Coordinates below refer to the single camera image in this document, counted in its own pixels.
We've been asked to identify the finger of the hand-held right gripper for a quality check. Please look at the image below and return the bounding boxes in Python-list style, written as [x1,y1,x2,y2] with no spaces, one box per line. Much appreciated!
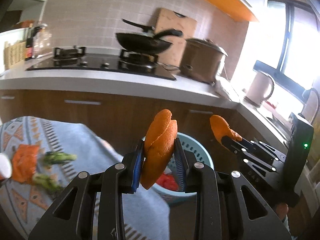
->
[223,135,286,165]
[220,141,278,174]

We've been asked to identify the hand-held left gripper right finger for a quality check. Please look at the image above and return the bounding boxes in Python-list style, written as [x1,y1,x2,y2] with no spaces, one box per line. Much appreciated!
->
[174,138,292,240]

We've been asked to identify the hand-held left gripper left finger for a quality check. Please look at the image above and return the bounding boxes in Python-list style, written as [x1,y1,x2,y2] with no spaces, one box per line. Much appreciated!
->
[28,139,145,240]

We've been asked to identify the red plastic bag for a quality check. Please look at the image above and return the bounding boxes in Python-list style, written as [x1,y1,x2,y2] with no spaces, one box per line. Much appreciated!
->
[156,172,179,191]

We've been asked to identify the large orange peel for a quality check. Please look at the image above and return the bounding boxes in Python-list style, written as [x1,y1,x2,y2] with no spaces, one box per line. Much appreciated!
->
[140,109,178,190]

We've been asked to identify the light blue plastic basket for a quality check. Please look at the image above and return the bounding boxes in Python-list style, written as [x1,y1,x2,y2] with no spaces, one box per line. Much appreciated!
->
[142,133,214,207]

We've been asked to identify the small orange peel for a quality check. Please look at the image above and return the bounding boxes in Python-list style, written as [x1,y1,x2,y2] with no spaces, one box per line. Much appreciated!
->
[209,115,242,148]

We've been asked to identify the person's right hand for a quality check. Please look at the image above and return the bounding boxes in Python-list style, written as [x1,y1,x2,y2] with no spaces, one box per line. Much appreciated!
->
[274,202,290,225]

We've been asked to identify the steel sink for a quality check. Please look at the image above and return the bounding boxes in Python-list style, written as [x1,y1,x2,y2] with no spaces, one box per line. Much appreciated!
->
[260,105,300,137]

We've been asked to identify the patterned grey tablecloth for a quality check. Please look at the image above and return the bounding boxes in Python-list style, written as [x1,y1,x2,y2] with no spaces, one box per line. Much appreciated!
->
[0,116,172,240]

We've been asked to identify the beige electric kettle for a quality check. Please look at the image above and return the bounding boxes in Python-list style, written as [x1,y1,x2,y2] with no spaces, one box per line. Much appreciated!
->
[246,70,275,107]

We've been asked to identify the wooden base cabinet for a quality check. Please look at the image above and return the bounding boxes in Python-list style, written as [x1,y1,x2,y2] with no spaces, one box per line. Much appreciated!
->
[0,89,290,160]

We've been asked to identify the white cloth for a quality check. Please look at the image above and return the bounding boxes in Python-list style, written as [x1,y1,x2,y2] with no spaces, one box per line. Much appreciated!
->
[215,76,242,102]

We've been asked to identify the broccoli stem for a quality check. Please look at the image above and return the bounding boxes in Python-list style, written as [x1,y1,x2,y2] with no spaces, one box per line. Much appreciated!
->
[44,151,77,165]
[32,174,63,193]

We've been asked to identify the brown rice cooker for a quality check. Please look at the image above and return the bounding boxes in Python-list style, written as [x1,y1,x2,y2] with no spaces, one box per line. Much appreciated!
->
[180,38,228,83]

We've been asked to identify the orange peel on table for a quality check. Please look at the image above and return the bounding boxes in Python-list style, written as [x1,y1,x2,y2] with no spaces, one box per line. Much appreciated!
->
[11,144,40,184]

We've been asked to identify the black gas stove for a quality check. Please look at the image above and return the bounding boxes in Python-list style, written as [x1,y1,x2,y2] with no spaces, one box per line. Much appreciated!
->
[26,45,177,81]

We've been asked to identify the window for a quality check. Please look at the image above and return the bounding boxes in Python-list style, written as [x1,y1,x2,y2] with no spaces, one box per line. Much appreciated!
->
[265,0,320,90]

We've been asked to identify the black wok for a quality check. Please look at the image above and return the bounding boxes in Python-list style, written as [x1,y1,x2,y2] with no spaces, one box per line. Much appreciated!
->
[115,29,183,55]

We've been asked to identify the wooden cutting board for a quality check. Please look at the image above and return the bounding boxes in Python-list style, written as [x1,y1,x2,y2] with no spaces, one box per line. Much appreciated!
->
[155,8,198,67]

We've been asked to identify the black cooking spatula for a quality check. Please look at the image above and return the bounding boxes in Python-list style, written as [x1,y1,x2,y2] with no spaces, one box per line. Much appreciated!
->
[122,18,155,32]

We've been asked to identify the clear plastic container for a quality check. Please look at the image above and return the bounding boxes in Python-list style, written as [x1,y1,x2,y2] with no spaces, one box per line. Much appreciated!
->
[34,24,53,57]

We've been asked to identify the dark sauce bottle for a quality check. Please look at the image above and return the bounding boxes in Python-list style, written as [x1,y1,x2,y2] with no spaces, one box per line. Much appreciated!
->
[25,24,34,61]

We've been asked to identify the beige chopstick holder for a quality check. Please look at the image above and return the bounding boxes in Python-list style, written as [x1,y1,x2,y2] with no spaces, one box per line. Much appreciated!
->
[4,41,27,70]

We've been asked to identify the black power cable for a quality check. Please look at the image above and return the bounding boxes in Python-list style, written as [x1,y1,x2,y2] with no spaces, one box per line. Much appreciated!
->
[160,64,182,72]

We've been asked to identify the orange wall cabinet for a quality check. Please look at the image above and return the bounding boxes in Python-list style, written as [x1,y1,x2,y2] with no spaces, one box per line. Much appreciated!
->
[194,0,260,22]

